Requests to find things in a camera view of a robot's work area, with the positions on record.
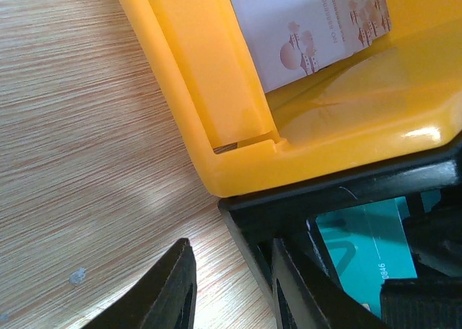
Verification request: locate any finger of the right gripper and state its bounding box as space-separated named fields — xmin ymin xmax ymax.
xmin=380 ymin=206 xmax=461 ymax=329

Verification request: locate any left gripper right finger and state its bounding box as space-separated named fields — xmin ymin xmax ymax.
xmin=272 ymin=239 xmax=388 ymax=329

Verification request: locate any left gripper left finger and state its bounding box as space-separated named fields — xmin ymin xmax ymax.
xmin=85 ymin=238 xmax=197 ymax=328

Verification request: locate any black bin with teal cards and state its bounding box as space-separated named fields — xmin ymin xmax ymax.
xmin=219 ymin=137 xmax=461 ymax=315

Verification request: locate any teal card stack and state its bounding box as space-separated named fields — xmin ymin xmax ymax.
xmin=316 ymin=197 xmax=417 ymax=317

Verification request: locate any white patterned card stack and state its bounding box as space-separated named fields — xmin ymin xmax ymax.
xmin=230 ymin=0 xmax=391 ymax=92

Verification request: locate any yellow bin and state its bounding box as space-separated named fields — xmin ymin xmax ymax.
xmin=119 ymin=0 xmax=461 ymax=198

